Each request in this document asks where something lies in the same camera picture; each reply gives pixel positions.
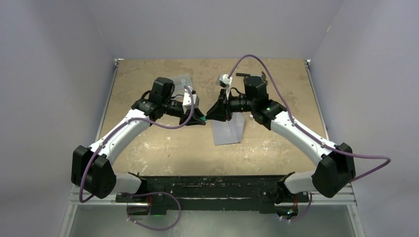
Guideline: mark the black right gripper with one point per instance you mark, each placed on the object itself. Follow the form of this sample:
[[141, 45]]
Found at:
[[222, 110]]

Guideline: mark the black handled hammer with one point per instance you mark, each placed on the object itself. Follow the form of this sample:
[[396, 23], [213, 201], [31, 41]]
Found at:
[[261, 75]]

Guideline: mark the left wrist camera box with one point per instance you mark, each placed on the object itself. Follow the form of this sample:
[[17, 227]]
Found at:
[[190, 100]]

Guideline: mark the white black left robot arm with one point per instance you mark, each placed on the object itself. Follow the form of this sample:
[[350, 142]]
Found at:
[[92, 168]]

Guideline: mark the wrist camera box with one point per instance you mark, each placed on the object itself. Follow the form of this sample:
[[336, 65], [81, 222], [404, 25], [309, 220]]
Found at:
[[190, 100], [225, 81]]

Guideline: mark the black aluminium base frame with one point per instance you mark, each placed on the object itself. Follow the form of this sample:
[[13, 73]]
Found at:
[[209, 193]]

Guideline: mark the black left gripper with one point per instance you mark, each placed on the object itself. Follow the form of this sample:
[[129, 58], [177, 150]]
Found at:
[[195, 118]]

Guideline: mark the clear plastic screw box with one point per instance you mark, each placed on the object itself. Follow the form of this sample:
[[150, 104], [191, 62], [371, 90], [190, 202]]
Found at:
[[180, 82]]

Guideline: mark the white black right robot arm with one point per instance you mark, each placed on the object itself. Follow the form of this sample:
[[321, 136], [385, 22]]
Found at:
[[334, 163]]

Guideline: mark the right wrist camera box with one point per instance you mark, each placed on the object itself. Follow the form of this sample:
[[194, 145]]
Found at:
[[225, 81]]

